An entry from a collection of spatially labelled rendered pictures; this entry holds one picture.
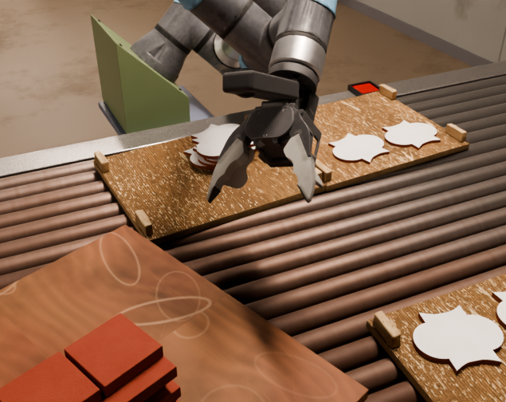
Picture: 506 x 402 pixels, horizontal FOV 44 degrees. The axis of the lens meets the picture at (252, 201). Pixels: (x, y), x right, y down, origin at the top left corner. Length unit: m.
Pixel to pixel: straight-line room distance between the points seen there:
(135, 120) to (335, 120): 0.53
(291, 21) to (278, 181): 0.54
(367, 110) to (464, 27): 3.10
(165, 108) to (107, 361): 1.18
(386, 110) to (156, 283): 0.95
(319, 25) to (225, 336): 0.45
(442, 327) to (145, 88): 1.00
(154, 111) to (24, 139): 2.06
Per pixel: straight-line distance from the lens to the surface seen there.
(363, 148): 1.50
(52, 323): 0.93
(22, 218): 1.38
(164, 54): 1.73
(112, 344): 0.64
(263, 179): 1.38
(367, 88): 1.86
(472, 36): 4.72
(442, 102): 1.85
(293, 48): 0.88
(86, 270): 1.00
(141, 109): 1.71
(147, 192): 1.35
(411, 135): 1.59
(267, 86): 0.79
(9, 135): 3.80
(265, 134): 0.82
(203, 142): 1.43
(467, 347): 1.04
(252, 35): 0.98
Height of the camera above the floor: 1.67
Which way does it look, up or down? 34 degrees down
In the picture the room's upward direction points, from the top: straight up
